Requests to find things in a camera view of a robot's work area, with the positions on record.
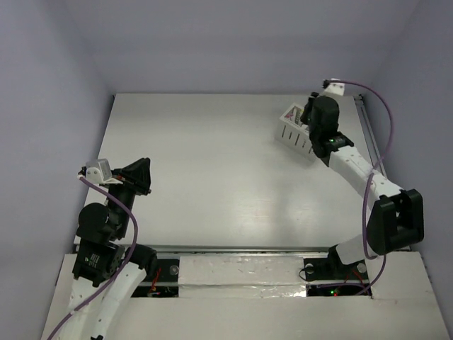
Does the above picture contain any white slotted organizer box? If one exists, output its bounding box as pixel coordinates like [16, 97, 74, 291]
[275, 103, 317, 162]

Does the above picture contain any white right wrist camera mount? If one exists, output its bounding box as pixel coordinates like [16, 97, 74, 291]
[321, 79, 345, 96]

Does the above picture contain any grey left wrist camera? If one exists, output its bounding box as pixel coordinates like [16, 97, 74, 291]
[78, 159, 112, 185]

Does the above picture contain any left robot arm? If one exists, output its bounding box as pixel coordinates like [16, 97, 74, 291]
[48, 158, 157, 339]

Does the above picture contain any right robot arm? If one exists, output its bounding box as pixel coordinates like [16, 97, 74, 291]
[300, 93, 424, 282]

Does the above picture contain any aluminium side rail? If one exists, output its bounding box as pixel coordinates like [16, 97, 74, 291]
[353, 93, 410, 245]

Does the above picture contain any white foam front block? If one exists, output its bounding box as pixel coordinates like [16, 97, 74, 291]
[178, 254, 306, 299]

